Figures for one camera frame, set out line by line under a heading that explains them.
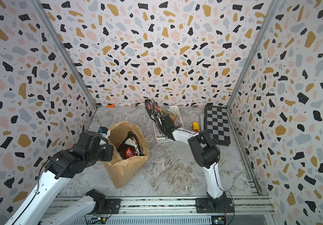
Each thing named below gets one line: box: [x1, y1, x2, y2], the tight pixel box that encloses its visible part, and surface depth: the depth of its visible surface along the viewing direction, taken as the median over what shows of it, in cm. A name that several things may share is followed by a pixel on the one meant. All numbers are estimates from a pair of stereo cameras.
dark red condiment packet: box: [116, 130, 145, 160], surface depth 80 cm
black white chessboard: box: [203, 105, 231, 146], surface depth 111 cm
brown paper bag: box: [104, 120, 150, 189], surface depth 70 cm
